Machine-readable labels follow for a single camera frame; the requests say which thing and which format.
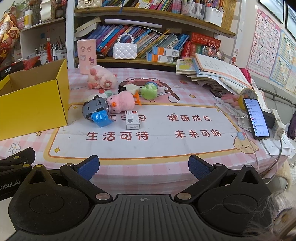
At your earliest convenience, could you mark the fuzzy beige sleeve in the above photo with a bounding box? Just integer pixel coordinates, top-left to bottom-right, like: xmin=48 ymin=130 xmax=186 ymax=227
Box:
xmin=242 ymin=192 xmax=296 ymax=241

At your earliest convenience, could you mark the white quilted pearl handbag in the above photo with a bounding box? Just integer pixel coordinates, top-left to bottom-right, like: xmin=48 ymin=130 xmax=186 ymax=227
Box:
xmin=112 ymin=33 xmax=138 ymax=60

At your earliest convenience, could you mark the small white box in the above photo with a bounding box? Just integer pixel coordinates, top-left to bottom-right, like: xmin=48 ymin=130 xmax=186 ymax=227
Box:
xmin=125 ymin=110 xmax=141 ymax=130

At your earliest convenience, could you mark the blue wrapped packet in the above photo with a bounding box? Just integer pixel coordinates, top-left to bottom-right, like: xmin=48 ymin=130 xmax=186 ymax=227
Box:
xmin=90 ymin=110 xmax=112 ymax=128

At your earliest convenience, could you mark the white shelf unit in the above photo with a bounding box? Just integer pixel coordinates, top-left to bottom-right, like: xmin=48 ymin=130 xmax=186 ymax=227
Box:
xmin=19 ymin=17 xmax=68 ymax=63

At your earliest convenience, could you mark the row of pencil cups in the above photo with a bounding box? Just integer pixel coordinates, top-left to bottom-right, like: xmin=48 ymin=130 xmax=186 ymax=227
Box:
xmin=180 ymin=0 xmax=224 ymax=23

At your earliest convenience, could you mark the black smartphone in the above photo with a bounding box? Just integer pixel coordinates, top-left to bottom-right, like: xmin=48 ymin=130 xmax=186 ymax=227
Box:
xmin=242 ymin=98 xmax=271 ymax=140

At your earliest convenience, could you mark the stack of books and papers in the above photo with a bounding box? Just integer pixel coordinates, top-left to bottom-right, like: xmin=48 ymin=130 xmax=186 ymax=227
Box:
xmin=175 ymin=52 xmax=260 ymax=98

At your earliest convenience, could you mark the white plastic jar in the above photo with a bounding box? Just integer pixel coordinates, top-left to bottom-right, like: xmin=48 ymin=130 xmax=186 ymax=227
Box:
xmin=24 ymin=9 xmax=33 ymax=26

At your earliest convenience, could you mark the alphabet wall poster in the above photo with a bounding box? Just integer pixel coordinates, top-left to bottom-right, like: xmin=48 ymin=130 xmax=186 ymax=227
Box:
xmin=246 ymin=6 xmax=283 ymax=78

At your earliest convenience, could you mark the yellow round toy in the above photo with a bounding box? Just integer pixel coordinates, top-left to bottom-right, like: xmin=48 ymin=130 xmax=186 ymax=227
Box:
xmin=238 ymin=89 xmax=260 ymax=110

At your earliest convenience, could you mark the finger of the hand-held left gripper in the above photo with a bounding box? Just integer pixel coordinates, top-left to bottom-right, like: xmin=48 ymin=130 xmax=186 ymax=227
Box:
xmin=0 ymin=163 xmax=33 ymax=174
xmin=0 ymin=148 xmax=36 ymax=167

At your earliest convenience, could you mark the yellow chart wall poster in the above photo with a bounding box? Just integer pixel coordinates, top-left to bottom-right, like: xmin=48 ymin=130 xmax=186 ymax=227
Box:
xmin=271 ymin=30 xmax=296 ymax=92

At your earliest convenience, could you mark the black flat box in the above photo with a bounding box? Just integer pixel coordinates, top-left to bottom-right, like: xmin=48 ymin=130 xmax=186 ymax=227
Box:
xmin=0 ymin=62 xmax=25 ymax=78

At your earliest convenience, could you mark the row of colourful books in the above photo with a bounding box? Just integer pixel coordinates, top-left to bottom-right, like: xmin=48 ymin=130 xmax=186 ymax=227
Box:
xmin=87 ymin=24 xmax=190 ymax=56

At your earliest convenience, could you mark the grey toy car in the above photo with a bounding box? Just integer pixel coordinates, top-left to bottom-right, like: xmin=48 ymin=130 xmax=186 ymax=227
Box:
xmin=82 ymin=97 xmax=109 ymax=121

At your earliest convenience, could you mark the red hanging figurine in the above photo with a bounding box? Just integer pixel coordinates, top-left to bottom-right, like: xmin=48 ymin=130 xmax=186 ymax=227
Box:
xmin=46 ymin=37 xmax=53 ymax=61

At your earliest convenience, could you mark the pink cartoon cylinder container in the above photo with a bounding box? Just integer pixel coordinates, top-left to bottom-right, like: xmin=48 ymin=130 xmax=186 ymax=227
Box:
xmin=77 ymin=39 xmax=97 ymax=75

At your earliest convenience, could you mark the red thick dictionary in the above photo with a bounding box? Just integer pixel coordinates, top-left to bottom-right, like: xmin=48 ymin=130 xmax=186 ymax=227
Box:
xmin=189 ymin=32 xmax=221 ymax=45

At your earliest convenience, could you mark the white charging cable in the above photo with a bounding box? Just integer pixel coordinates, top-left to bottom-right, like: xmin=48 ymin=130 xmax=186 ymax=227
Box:
xmin=261 ymin=136 xmax=290 ymax=184

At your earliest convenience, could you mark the thick white-paged book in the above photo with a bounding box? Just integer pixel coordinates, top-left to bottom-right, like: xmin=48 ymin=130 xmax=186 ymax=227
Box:
xmin=74 ymin=29 xmax=96 ymax=38
xmin=76 ymin=17 xmax=102 ymax=32

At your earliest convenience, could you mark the pink duck plush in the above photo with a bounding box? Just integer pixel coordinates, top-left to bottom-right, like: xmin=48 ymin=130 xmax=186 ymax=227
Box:
xmin=106 ymin=90 xmax=142 ymax=114

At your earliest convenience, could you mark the row of upper shelf books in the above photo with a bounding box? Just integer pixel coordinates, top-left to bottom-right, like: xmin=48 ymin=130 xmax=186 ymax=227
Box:
xmin=102 ymin=0 xmax=174 ymax=11

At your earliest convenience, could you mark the white tangled cable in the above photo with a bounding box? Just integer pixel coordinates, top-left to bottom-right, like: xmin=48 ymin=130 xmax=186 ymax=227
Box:
xmin=214 ymin=101 xmax=255 ymax=133

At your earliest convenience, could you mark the open workbook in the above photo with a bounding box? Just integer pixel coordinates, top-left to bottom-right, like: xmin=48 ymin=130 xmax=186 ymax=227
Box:
xmin=194 ymin=52 xmax=253 ymax=91

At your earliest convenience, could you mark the white power strip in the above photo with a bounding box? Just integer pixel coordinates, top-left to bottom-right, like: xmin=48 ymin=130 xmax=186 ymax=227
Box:
xmin=270 ymin=108 xmax=286 ymax=140

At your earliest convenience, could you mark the cream quilted handbag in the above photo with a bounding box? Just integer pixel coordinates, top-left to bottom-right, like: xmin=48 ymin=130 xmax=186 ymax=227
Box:
xmin=77 ymin=0 xmax=102 ymax=9

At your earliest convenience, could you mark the framed wall picture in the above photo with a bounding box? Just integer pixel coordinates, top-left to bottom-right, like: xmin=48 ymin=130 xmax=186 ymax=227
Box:
xmin=285 ymin=2 xmax=296 ymax=39
xmin=256 ymin=0 xmax=285 ymax=24

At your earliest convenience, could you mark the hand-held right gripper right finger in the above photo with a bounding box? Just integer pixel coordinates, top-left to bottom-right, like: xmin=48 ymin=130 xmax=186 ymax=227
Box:
xmin=174 ymin=155 xmax=271 ymax=202

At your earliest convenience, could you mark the pink pig plush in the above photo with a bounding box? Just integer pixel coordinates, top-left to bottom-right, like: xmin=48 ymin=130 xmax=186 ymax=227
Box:
xmin=87 ymin=65 xmax=118 ymax=90

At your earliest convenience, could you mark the yellow cardboard box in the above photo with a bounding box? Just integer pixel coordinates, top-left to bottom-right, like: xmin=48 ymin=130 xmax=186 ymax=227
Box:
xmin=0 ymin=58 xmax=70 ymax=141

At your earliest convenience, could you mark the green frog toy figure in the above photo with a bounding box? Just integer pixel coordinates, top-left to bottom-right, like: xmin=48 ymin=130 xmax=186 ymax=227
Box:
xmin=141 ymin=82 xmax=160 ymax=100

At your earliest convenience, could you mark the cluster of small figurines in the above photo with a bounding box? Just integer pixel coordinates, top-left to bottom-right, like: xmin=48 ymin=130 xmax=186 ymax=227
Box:
xmin=201 ymin=42 xmax=225 ymax=59

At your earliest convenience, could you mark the white long tube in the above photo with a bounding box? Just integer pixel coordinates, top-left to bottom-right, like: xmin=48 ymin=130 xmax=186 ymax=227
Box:
xmin=104 ymin=19 xmax=163 ymax=30

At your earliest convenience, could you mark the small black box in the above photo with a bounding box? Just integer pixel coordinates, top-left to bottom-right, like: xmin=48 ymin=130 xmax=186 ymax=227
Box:
xmin=263 ymin=111 xmax=277 ymax=129

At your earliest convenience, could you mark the red shiny wrapper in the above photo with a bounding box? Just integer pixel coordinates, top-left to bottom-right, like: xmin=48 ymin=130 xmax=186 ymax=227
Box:
xmin=19 ymin=56 xmax=41 ymax=70

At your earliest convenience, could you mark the group of pen holders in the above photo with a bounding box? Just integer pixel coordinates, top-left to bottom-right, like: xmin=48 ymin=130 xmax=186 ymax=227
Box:
xmin=34 ymin=40 xmax=68 ymax=61

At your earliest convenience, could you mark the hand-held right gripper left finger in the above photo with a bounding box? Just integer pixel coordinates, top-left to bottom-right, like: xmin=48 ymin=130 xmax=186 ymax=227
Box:
xmin=21 ymin=155 xmax=114 ymax=202

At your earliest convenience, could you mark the red orange snack bag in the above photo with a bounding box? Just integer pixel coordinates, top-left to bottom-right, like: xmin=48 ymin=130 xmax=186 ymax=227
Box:
xmin=0 ymin=6 xmax=20 ymax=63

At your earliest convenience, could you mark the grey sofa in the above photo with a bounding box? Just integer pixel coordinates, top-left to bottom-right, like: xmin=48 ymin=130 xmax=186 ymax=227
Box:
xmin=251 ymin=79 xmax=296 ymax=126

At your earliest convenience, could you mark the blue orange carton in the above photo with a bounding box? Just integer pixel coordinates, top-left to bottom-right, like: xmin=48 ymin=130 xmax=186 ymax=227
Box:
xmin=151 ymin=46 xmax=180 ymax=57
xmin=145 ymin=52 xmax=174 ymax=63

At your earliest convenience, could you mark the wooden bookshelf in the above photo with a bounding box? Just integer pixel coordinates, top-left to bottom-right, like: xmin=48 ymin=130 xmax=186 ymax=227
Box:
xmin=66 ymin=0 xmax=242 ymax=69

